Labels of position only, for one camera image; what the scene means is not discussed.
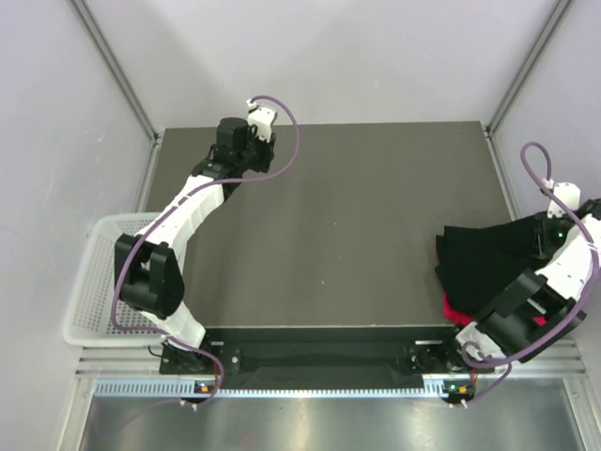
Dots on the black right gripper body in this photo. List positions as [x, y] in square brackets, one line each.
[551, 233]

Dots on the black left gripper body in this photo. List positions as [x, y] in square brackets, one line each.
[257, 155]

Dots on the black t shirt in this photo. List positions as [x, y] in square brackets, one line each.
[476, 264]

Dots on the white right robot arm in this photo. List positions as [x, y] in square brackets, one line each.
[538, 307]

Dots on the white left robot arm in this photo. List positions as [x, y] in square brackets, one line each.
[148, 275]

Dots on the folded pink t shirt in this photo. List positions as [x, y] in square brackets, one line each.
[461, 318]

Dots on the white plastic basket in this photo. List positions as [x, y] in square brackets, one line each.
[88, 321]

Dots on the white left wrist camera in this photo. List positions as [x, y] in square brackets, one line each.
[261, 119]

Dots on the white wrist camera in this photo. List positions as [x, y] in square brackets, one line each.
[261, 119]
[567, 192]

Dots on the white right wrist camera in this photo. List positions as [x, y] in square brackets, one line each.
[567, 192]

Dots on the right aluminium frame post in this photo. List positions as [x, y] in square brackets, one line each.
[525, 69]

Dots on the aluminium frame post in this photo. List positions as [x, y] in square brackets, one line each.
[525, 69]
[92, 28]

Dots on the aluminium front rail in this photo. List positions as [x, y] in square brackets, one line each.
[560, 360]

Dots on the left aluminium frame post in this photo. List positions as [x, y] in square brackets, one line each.
[92, 28]

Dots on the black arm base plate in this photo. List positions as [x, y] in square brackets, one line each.
[335, 357]

